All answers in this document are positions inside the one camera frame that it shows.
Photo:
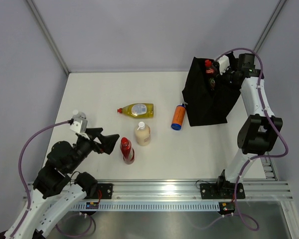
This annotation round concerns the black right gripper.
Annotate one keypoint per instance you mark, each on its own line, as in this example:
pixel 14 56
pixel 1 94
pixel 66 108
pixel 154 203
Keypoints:
pixel 230 69

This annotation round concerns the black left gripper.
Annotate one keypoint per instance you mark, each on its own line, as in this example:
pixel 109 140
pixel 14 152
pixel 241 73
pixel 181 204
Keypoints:
pixel 107 142

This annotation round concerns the red dish soap bottle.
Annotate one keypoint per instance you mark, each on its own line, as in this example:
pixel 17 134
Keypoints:
pixel 127 151
pixel 211 73

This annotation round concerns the black canvas bag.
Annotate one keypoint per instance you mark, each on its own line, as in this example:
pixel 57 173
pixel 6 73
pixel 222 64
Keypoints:
pixel 205 106

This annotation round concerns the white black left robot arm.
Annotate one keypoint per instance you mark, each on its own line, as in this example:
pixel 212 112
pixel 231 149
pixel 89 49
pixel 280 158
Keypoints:
pixel 53 194

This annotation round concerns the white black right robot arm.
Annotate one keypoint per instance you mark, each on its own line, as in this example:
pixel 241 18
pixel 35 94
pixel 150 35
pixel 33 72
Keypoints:
pixel 260 131

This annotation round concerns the small clear silver bottle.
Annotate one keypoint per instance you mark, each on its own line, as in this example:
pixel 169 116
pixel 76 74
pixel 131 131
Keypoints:
pixel 78 114

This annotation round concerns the cream lotion pump bottle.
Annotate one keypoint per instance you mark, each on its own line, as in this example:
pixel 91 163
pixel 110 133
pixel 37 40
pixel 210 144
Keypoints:
pixel 142 134

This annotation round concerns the yellow dish soap bottle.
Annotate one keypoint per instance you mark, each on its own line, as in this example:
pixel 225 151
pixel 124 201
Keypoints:
pixel 138 110

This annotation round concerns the orange blue cologne bottle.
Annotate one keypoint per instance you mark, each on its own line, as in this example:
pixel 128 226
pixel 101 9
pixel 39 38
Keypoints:
pixel 178 117

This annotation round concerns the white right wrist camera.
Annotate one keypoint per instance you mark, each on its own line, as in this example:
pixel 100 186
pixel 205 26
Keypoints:
pixel 223 64

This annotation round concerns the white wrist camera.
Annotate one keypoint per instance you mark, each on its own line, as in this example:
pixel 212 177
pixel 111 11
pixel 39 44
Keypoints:
pixel 79 126
pixel 223 64

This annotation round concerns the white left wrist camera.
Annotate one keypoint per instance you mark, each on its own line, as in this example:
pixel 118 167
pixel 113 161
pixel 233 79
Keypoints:
pixel 79 126

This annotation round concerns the right aluminium frame post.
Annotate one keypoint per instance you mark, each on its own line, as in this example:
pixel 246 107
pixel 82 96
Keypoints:
pixel 269 25

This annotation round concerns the aluminium frame post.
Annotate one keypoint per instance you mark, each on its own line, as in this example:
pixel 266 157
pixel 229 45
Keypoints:
pixel 269 25
pixel 47 35

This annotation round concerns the white slotted cable duct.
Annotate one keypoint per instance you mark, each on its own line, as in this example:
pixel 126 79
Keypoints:
pixel 146 207

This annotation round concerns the aluminium mounting rail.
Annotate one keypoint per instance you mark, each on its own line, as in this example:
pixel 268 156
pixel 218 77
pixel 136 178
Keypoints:
pixel 187 190

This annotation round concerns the left aluminium frame post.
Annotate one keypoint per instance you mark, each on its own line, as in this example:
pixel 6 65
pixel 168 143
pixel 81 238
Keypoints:
pixel 47 35

